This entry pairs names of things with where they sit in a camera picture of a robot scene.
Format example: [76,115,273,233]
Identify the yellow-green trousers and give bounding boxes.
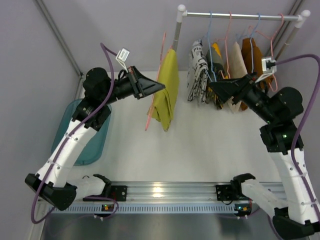
[152,48,180,132]

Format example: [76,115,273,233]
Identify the pink wire hanger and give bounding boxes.
[216,11,232,79]
[249,13,284,92]
[144,31,167,131]

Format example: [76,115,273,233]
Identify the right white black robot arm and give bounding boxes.
[209,73,320,240]

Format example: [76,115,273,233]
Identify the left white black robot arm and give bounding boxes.
[25,66,165,211]

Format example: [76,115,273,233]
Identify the beige trousers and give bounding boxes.
[223,41,249,114]

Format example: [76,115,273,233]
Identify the camouflage yellow trousers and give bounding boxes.
[205,42,228,110]

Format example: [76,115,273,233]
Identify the black white print trousers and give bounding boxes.
[187,39,209,103]

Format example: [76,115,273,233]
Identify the brown trousers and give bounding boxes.
[240,38,273,111]

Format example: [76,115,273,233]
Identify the teal plastic bin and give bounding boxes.
[51,98,111,166]

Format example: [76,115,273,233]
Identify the white metal clothes rack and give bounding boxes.
[172,4,311,60]

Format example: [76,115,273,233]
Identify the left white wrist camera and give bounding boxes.
[115,48,130,70]

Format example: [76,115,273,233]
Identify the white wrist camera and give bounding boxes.
[115,48,130,70]
[255,56,277,83]

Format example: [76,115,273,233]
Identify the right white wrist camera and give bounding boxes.
[255,56,277,83]

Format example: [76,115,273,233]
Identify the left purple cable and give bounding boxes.
[30,42,126,225]

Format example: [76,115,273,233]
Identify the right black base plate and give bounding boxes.
[215,184,240,205]

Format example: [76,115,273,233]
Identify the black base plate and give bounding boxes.
[215,184,240,205]
[108,185,128,202]

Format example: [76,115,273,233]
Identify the aluminium mounting rail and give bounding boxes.
[37,181,311,204]

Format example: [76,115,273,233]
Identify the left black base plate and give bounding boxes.
[108,185,128,202]

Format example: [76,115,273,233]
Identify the grey slotted cable duct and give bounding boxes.
[47,202,261,215]

